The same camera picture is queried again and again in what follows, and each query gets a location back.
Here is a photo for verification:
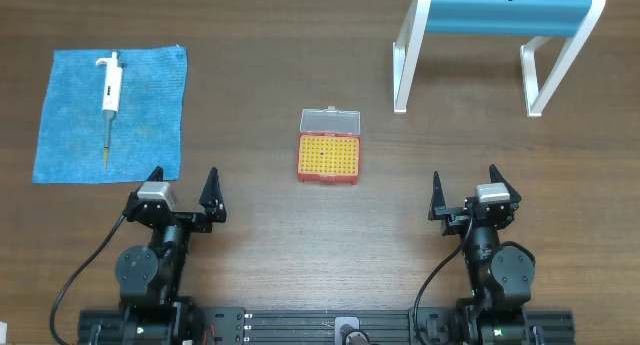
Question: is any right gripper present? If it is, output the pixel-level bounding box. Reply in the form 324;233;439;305
428;163;523;237

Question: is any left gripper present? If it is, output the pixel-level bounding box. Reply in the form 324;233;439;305
122;165;228;235

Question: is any white pipette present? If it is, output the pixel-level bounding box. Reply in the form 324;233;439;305
94;51;125;172

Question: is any blue cloth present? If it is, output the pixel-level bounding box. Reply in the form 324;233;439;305
32;45;189;185

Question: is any red and yellow tip box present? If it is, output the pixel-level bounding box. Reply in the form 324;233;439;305
296;105;362;186

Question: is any white and blue stand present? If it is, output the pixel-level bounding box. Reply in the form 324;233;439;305
392;0;607;118

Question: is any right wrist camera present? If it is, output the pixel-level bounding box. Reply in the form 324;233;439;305
474;182;512;205

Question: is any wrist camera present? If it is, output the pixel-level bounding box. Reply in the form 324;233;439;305
135;180;178;212
474;182;512;205

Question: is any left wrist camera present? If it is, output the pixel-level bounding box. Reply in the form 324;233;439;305
135;180;178;212

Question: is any mounting rail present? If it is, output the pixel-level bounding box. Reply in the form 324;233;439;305
78;307;576;345

